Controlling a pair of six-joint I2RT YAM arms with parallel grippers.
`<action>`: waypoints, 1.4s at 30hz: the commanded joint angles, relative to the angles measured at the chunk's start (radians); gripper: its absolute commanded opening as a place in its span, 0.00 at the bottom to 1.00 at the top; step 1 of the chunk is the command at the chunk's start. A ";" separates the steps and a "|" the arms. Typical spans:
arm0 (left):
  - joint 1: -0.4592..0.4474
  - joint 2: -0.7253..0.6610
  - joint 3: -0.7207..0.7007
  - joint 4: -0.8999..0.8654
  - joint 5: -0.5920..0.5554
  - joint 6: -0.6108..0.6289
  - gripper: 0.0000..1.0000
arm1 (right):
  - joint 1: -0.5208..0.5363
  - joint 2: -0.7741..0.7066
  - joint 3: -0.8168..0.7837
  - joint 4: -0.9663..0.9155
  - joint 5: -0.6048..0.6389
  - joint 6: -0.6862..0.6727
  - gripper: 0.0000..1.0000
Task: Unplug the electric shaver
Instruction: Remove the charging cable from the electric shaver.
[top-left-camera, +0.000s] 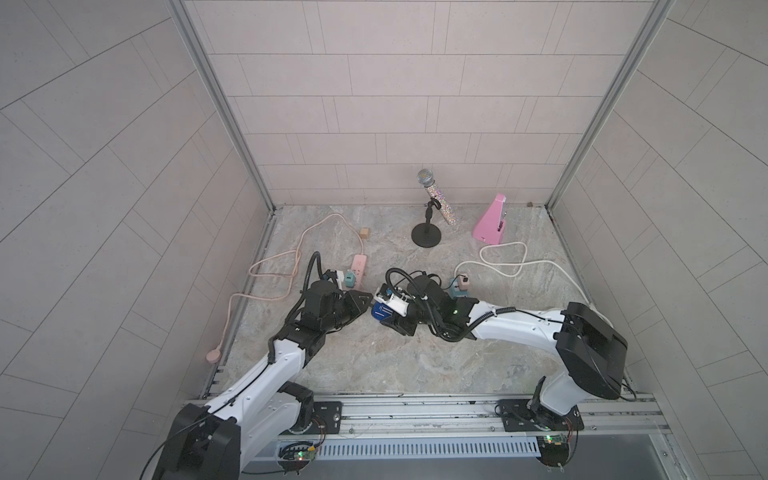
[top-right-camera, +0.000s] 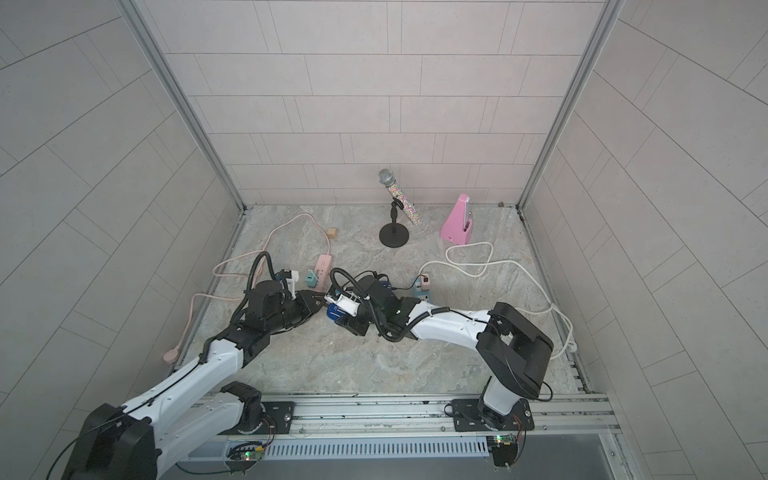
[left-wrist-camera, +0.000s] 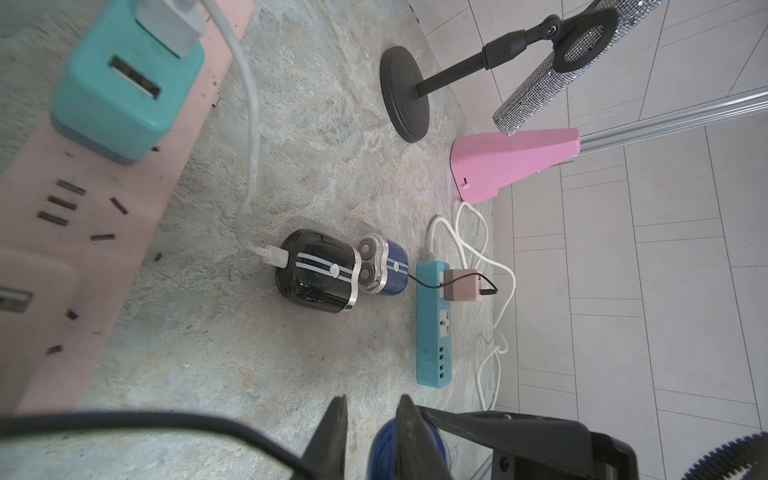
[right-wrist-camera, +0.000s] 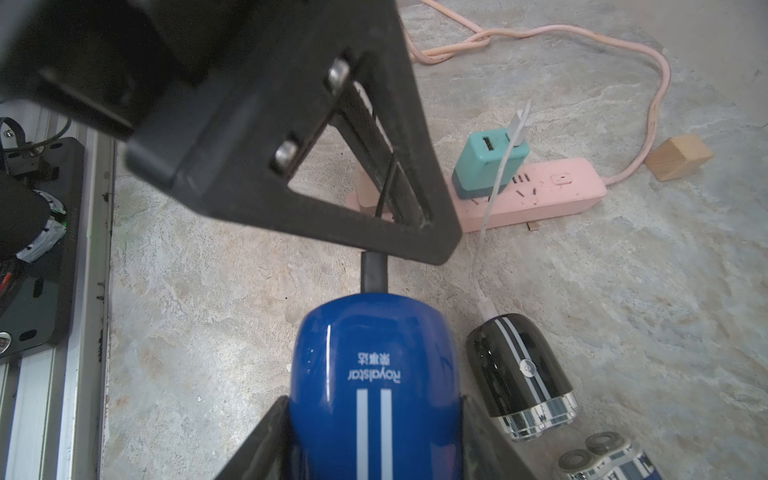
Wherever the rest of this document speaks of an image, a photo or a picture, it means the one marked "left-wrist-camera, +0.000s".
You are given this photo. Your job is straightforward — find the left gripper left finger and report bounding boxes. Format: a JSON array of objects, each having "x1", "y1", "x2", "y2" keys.
[{"x1": 302, "y1": 396, "x2": 348, "y2": 479}]

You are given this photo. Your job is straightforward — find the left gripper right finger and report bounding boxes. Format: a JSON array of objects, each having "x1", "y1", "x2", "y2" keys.
[{"x1": 395, "y1": 395, "x2": 451, "y2": 480}]

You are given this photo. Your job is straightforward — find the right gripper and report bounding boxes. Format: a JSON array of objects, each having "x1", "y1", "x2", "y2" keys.
[{"x1": 419, "y1": 406, "x2": 639, "y2": 479}]

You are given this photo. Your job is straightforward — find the black charging cable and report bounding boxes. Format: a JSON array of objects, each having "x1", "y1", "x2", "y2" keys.
[{"x1": 0, "y1": 410, "x2": 313, "y2": 480}]

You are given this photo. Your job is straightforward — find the pink power strip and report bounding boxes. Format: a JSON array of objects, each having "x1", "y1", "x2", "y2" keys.
[{"x1": 1, "y1": 24, "x2": 232, "y2": 414}]

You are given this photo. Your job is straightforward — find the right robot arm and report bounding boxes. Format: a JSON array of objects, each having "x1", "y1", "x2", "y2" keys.
[{"x1": 420, "y1": 407, "x2": 767, "y2": 479}]

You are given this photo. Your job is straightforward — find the black electric shaver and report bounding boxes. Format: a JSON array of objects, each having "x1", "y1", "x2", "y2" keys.
[{"x1": 275, "y1": 229, "x2": 362, "y2": 313}]

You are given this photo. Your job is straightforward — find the blue shaver near teal strip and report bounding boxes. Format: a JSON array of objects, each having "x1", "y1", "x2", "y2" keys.
[{"x1": 357, "y1": 233, "x2": 409, "y2": 296}]

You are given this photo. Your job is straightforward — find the teal power strip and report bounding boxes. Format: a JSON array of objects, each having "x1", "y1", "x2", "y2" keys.
[{"x1": 416, "y1": 260, "x2": 452, "y2": 389}]

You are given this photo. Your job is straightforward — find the pink USB charger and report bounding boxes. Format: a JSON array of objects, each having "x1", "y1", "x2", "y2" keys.
[{"x1": 443, "y1": 269, "x2": 482, "y2": 302}]

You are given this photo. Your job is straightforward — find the pink metronome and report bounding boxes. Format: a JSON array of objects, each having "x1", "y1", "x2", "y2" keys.
[{"x1": 450, "y1": 128, "x2": 580, "y2": 204}]

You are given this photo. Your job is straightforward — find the glitter microphone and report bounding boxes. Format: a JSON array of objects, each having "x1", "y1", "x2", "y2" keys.
[{"x1": 493, "y1": 1, "x2": 660, "y2": 135}]

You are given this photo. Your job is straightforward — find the black microphone stand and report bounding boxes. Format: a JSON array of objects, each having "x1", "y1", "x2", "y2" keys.
[{"x1": 379, "y1": 7, "x2": 620, "y2": 145}]

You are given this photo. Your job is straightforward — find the teal USB charger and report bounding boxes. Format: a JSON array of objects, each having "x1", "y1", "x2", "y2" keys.
[{"x1": 50, "y1": 1, "x2": 206, "y2": 165}]

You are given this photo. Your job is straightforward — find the white power strip cord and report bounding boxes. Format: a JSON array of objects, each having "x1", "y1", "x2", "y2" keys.
[{"x1": 425, "y1": 200, "x2": 517, "y2": 412}]

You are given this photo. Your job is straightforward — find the black cable to pink charger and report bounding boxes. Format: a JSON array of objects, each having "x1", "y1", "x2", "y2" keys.
[{"x1": 406, "y1": 271, "x2": 499, "y2": 298}]

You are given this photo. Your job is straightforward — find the white charging cable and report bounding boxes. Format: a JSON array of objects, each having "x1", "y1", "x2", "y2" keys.
[{"x1": 134, "y1": 0, "x2": 289, "y2": 269}]

